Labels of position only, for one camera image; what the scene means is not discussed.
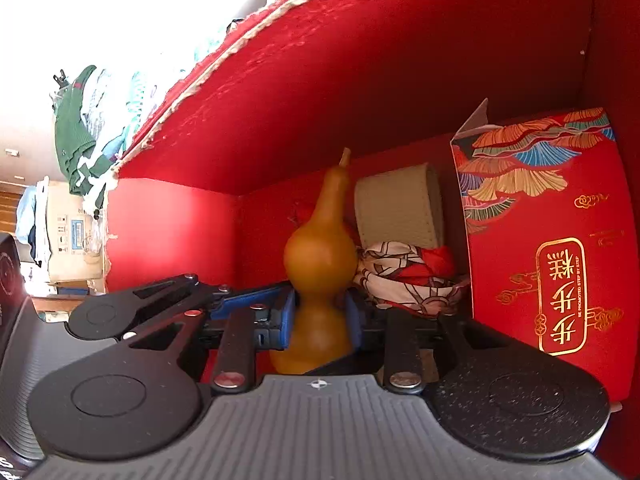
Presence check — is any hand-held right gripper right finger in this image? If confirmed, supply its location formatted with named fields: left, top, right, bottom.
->
left=344, top=292, right=507, bottom=395

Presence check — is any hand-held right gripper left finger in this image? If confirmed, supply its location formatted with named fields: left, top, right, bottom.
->
left=117, top=290, right=297, bottom=395

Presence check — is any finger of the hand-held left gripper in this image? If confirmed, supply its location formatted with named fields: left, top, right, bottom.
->
left=127, top=273, right=289, bottom=335

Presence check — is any brown gourd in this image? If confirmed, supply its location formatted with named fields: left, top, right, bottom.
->
left=269, top=147, right=360, bottom=376

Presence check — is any red patterned gift box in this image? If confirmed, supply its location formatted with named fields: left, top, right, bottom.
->
left=449, top=97, right=633, bottom=403

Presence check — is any red cardboard box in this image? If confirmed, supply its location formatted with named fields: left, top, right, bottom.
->
left=102, top=0, right=640, bottom=478

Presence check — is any red white patterned cloth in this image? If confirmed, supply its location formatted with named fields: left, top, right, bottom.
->
left=351, top=241, right=472, bottom=317

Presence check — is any beige stitched case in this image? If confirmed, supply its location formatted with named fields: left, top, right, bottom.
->
left=354, top=162, right=443, bottom=252

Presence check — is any brown cardboard carton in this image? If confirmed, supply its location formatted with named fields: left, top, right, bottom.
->
left=45, top=180, right=107, bottom=286

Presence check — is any light blue garment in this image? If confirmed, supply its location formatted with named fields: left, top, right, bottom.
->
left=15, top=185, right=51, bottom=273

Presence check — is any light patterned garment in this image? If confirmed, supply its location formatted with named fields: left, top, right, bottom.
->
left=87, top=67, right=166, bottom=156

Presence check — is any green jacket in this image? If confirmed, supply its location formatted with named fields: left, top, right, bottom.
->
left=54, top=65, right=118, bottom=196

